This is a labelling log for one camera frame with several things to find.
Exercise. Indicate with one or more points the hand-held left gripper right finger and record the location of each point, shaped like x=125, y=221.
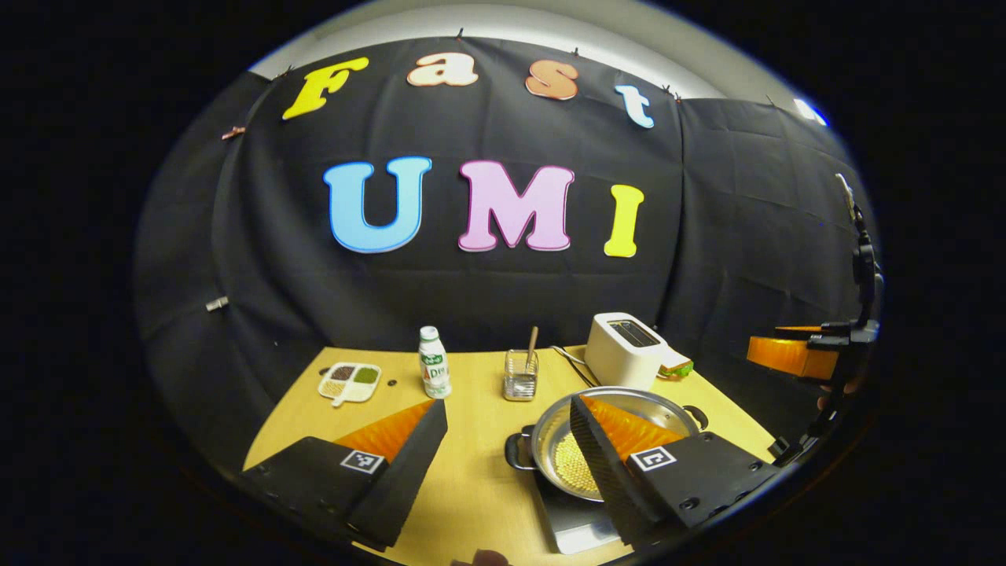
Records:
x=605, y=475

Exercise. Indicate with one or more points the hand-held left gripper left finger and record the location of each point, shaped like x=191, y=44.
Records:
x=405, y=479

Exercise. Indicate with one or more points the clear square utensil holder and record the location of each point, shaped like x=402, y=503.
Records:
x=520, y=385

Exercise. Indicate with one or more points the pile of yellow soybeans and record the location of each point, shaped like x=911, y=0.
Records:
x=578, y=472

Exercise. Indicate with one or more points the white toaster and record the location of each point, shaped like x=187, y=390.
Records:
x=621, y=358

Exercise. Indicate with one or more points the white milk drink bottle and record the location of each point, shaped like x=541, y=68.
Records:
x=435, y=369

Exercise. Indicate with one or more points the black induction cooktop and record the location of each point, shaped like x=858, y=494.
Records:
x=574, y=527

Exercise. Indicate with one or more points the stainless steel pot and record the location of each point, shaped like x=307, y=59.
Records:
x=554, y=440

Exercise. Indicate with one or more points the white divided bean tray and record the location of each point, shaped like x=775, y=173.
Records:
x=350, y=383

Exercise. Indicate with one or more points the sandwich with lettuce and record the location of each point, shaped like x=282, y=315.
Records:
x=677, y=366

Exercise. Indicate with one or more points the silver cloth clip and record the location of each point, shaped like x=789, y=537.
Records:
x=217, y=303

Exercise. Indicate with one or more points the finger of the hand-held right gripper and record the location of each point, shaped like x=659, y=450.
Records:
x=790, y=358
x=802, y=329

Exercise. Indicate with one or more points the small ceiling light panel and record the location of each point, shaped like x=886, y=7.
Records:
x=809, y=112

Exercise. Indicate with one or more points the pink cloth clip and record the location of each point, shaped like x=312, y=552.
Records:
x=233, y=133

